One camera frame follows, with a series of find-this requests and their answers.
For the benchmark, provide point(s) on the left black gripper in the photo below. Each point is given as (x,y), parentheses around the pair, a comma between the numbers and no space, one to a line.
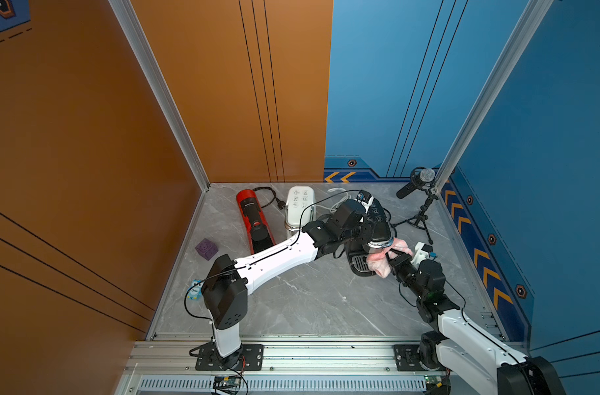
(365,234)

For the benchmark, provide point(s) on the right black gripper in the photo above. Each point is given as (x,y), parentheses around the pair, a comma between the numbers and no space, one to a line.
(401,260)

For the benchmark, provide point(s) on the black coffee machine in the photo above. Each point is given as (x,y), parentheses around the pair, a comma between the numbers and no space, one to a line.
(375,235)

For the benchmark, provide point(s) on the pink cloth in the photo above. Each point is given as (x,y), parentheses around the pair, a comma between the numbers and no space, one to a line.
(379,262)

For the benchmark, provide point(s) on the white coffee machine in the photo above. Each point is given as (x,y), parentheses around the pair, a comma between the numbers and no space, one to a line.
(299,208)

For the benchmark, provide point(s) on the red coffee machine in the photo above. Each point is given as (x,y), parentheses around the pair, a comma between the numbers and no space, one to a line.
(257,227)

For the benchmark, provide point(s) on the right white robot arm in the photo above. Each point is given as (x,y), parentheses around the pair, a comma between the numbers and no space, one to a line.
(456,343)

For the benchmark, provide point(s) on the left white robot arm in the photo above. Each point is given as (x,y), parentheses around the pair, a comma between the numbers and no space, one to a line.
(358,224)

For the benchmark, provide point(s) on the black power plug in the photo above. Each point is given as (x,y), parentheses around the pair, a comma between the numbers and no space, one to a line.
(280,203)

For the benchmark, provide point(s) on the green circuit board right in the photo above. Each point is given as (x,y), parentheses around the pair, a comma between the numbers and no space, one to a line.
(438,385)

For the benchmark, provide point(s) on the green circuit board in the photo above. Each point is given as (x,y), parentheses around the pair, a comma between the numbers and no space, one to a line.
(226,385)
(438,385)

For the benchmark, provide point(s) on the purple block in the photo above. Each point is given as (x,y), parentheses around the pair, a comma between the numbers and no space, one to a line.
(207,249)

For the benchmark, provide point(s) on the blue owl toy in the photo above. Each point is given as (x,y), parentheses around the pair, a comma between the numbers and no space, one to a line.
(194,291)

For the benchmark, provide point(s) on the green circuit board left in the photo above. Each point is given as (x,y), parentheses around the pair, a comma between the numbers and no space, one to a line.
(226,385)

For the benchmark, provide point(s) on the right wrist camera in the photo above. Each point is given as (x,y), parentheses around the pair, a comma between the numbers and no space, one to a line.
(422,252)

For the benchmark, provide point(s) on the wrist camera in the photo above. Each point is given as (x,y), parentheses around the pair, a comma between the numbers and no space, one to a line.
(422,252)
(364,197)

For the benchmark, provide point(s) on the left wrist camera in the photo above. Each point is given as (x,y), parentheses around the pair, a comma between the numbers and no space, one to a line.
(364,197)

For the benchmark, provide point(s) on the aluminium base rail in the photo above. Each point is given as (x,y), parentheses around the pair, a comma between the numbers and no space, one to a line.
(172,363)

